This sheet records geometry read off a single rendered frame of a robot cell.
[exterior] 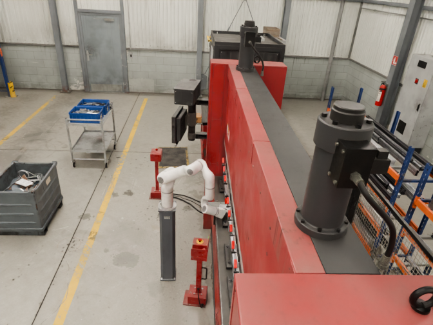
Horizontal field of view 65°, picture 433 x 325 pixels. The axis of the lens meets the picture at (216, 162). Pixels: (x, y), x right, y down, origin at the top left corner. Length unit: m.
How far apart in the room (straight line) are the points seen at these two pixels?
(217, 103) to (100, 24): 6.87
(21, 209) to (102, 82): 6.47
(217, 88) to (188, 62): 6.41
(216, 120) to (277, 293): 3.15
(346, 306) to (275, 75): 3.15
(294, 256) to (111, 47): 9.61
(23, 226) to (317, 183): 4.33
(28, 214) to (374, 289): 4.31
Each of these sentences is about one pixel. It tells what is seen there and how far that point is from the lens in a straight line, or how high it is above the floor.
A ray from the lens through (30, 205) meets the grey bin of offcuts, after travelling 4.81.
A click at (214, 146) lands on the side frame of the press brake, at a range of 4.17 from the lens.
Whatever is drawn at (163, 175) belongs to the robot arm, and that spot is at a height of 1.42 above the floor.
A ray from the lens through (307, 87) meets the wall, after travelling 11.03.
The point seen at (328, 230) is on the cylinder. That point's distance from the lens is 1.29.
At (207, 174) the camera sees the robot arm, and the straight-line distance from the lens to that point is 3.05.
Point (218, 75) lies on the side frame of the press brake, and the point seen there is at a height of 2.17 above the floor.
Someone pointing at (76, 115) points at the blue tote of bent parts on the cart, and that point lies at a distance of 6.22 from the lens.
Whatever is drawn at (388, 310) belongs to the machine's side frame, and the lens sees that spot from 1.15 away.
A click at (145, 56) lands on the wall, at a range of 10.34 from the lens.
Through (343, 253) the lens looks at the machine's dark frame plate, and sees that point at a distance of 1.26.
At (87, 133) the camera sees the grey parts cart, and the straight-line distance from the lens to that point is 7.07.
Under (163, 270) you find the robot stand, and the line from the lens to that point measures 4.08.
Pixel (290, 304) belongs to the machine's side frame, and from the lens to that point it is 1.05.
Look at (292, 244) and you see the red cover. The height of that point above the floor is 2.30.
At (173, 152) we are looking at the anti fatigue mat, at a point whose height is 0.01.
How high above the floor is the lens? 3.09
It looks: 28 degrees down
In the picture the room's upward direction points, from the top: 4 degrees clockwise
